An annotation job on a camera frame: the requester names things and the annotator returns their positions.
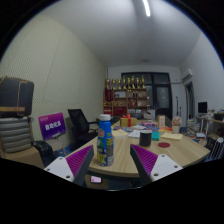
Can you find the blue drink bottle white cap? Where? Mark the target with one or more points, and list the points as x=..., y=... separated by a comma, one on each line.
x=105, y=143

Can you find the cream book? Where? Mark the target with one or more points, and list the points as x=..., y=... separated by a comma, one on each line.
x=120, y=133

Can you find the flat round red coaster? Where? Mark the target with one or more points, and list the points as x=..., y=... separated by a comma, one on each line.
x=164, y=145

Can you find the dark suitcase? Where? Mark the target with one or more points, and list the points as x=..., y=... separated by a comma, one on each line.
x=15, y=96

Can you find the teal book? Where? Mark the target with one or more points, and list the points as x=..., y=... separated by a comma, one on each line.
x=155, y=136

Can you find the yellow gift box red ribbon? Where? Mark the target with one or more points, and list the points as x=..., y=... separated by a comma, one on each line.
x=128, y=121

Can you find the black plastic chair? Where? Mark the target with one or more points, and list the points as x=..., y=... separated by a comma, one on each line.
x=43, y=151

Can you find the ceiling tube light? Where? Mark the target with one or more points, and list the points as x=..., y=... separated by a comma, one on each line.
x=146, y=8

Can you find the purple sign board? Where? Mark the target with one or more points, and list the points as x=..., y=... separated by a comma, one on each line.
x=51, y=126

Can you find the dark glass door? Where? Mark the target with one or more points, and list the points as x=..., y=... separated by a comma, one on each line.
x=162, y=95

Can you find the cluttered side desk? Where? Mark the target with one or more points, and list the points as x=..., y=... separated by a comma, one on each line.
x=213, y=120

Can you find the white round stool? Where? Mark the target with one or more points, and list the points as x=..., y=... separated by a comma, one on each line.
x=218, y=148

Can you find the wooden shelf unit with trophies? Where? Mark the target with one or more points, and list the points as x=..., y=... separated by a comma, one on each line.
x=128, y=100

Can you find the yellow paper envelope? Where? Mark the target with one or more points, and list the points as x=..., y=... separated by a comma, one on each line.
x=171, y=136

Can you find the white printed paper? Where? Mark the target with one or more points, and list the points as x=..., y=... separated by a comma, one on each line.
x=134, y=134

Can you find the white air conditioner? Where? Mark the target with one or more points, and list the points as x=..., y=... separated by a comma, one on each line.
x=187, y=74

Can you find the orange red book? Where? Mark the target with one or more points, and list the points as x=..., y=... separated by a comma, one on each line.
x=165, y=129

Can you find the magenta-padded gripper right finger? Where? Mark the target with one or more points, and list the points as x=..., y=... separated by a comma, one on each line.
x=146, y=160

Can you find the black office chair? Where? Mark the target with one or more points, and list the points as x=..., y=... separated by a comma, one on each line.
x=78, y=125

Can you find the black cup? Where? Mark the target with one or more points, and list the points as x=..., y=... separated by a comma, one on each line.
x=145, y=138

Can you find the black computer monitor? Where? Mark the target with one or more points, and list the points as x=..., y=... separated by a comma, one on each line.
x=202, y=107

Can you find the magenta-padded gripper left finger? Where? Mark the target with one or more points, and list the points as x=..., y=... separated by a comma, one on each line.
x=78, y=160

